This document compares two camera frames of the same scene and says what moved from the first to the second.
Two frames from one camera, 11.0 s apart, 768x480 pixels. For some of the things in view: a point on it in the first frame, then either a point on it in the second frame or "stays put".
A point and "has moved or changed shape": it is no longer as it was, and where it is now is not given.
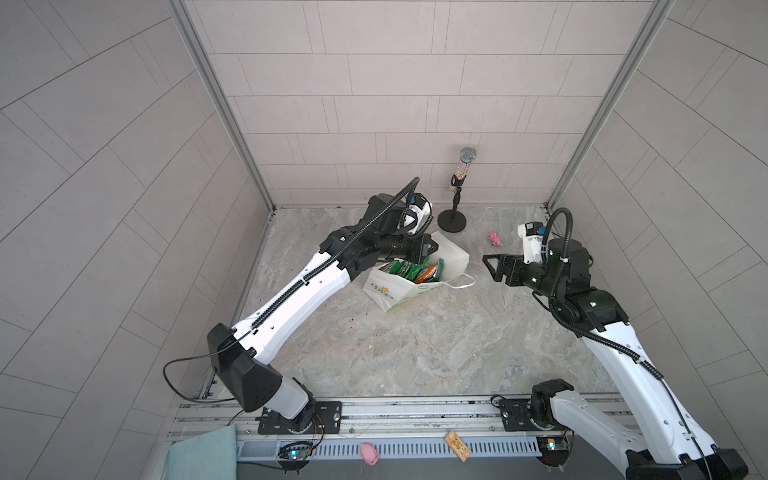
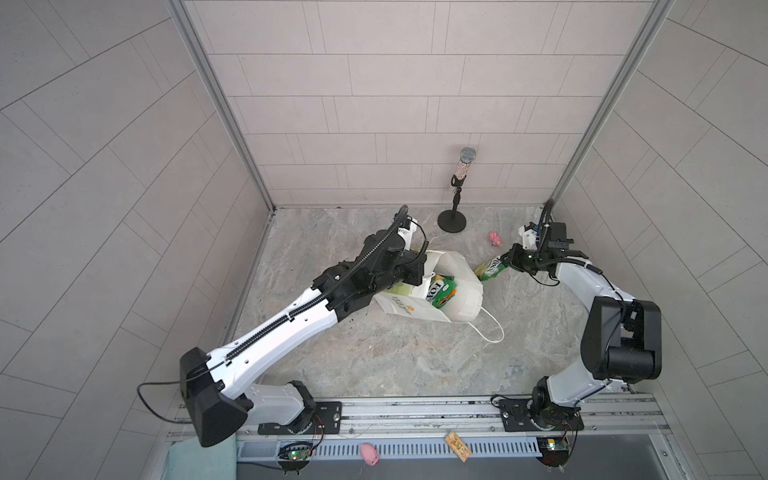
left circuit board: [293, 456] stays put
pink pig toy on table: [495, 239] stays put
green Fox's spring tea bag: [404, 269] has moved or changed shape
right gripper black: [513, 261] → [514, 259]
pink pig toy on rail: [369, 454] stays put
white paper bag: [394, 292] has moved or changed shape
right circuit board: [553, 451] stays put
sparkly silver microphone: [467, 155] stays put
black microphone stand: [453, 220] stays put
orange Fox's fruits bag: [427, 274] → [439, 293]
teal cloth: [209, 456] stays put
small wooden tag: [459, 446] stays put
